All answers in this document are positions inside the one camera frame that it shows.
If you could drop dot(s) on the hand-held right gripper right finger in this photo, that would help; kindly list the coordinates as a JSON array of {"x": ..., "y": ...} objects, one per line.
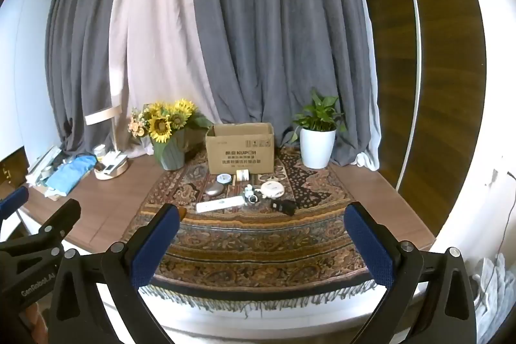
[{"x": 371, "y": 247}]

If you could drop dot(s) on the white remote control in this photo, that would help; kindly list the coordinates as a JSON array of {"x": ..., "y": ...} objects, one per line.
[{"x": 219, "y": 204}]

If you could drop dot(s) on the round grey tin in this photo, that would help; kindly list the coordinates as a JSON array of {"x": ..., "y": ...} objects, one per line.
[{"x": 223, "y": 178}]

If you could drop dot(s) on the white crumpled cloth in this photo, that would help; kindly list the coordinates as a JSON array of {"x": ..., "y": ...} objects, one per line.
[{"x": 490, "y": 287}]

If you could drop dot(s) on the pale pink curtain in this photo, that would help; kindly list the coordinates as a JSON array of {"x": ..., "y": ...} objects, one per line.
[{"x": 161, "y": 25}]

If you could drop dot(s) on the blue cloth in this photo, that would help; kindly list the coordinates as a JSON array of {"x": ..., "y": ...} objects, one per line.
[{"x": 70, "y": 172}]

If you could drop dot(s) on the white desk lamp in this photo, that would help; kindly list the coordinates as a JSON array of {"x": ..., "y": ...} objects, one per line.
[{"x": 114, "y": 134}]

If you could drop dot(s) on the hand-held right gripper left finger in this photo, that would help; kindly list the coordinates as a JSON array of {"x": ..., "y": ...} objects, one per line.
[{"x": 155, "y": 243}]

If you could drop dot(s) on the black key fob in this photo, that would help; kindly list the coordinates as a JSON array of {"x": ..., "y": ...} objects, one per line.
[{"x": 283, "y": 207}]

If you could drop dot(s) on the green ribbed vase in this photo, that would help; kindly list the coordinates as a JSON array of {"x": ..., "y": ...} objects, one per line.
[{"x": 171, "y": 154}]

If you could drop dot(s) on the sunflower bouquet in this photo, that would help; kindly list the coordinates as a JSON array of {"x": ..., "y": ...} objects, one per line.
[{"x": 161, "y": 122}]

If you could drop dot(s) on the green potted plant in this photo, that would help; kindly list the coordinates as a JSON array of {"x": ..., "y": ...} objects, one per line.
[{"x": 320, "y": 112}]

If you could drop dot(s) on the yellow lid white jar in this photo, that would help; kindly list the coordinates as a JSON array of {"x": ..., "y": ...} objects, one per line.
[{"x": 242, "y": 175}]

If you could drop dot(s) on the cardboard box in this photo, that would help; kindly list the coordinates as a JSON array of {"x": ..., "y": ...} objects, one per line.
[{"x": 240, "y": 154}]

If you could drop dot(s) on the white round disc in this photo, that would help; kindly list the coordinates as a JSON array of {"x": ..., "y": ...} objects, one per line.
[{"x": 272, "y": 189}]

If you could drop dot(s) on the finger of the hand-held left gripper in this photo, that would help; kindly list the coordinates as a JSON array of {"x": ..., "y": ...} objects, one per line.
[
  {"x": 14, "y": 201},
  {"x": 60, "y": 219}
]

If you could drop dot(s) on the patterned fringed rug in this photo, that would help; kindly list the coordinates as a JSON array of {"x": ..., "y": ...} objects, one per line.
[{"x": 262, "y": 243}]

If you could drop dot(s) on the grey curtain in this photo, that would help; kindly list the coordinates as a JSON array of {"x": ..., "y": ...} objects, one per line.
[
  {"x": 274, "y": 25},
  {"x": 76, "y": 58}
]

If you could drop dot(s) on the small white jar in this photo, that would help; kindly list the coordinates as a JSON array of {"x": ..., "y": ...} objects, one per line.
[{"x": 99, "y": 151}]

